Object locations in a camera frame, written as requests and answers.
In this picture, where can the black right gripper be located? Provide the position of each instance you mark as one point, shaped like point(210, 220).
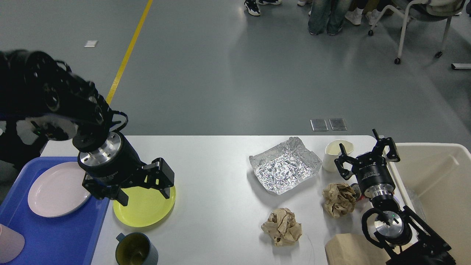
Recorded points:
point(375, 176)

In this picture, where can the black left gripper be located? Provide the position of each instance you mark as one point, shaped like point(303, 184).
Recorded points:
point(116, 164)

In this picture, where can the yellow plate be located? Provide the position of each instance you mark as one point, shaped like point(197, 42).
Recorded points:
point(146, 206)

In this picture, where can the grey mug yellow inside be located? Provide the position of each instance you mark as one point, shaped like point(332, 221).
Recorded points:
point(135, 249)

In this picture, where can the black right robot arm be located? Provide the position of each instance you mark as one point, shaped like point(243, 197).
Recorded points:
point(407, 238)

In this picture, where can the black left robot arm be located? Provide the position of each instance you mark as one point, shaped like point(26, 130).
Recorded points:
point(43, 100)

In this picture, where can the crushed red can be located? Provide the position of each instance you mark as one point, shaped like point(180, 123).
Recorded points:
point(358, 193)

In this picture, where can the white paper cup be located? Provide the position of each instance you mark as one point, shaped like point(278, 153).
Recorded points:
point(332, 152)

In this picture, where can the crumpled brown paper ball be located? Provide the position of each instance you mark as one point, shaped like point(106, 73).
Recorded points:
point(282, 227)
point(339, 199)

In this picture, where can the floor socket plate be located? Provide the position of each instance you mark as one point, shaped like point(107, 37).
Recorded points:
point(319, 125)
point(338, 124)

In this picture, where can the beige plastic bin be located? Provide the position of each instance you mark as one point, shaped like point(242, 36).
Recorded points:
point(434, 179)

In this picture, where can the pink plate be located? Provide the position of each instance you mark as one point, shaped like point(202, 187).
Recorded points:
point(58, 191)

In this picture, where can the blue plastic tray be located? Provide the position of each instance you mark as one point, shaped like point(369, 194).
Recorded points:
point(66, 240)

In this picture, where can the crumpled aluminium foil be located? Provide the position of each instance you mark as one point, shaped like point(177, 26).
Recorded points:
point(285, 166)

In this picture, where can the brown paper bag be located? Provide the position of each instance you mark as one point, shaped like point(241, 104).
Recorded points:
point(353, 249)

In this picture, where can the person in black clothes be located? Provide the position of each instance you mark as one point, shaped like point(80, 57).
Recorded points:
point(14, 151)

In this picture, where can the white bar on floor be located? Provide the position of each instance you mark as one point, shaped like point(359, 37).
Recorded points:
point(461, 66)

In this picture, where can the pink cup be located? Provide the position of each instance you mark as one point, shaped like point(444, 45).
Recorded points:
point(11, 244)

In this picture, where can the white paper on floor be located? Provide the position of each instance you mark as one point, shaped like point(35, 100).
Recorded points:
point(91, 43)

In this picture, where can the seated person white sneakers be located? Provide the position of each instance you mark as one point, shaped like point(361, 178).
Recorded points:
point(355, 16)

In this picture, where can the person in blue jeans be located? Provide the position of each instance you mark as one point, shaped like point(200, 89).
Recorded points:
point(327, 15)

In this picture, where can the white office chair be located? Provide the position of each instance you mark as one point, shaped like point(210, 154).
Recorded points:
point(421, 10)

